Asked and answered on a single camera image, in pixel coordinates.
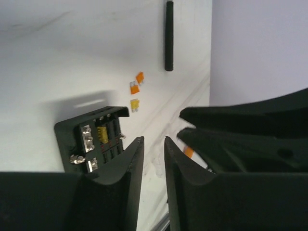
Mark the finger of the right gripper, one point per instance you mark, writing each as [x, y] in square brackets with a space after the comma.
[235, 152]
[282, 117]

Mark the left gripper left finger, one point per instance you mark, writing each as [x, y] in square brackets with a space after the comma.
[108, 199]

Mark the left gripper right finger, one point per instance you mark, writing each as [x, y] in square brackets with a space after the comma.
[194, 202]

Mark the black fuse box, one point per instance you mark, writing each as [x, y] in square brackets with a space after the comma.
[78, 141]

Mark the yellow blade fuse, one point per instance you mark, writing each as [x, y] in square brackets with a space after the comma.
[134, 104]
[103, 135]

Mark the orange blade fuse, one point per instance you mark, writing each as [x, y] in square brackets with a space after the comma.
[140, 78]
[134, 88]

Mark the claw hammer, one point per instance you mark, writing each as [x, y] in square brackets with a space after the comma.
[169, 35]

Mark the orange handled screwdriver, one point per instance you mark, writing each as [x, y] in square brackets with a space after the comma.
[189, 152]

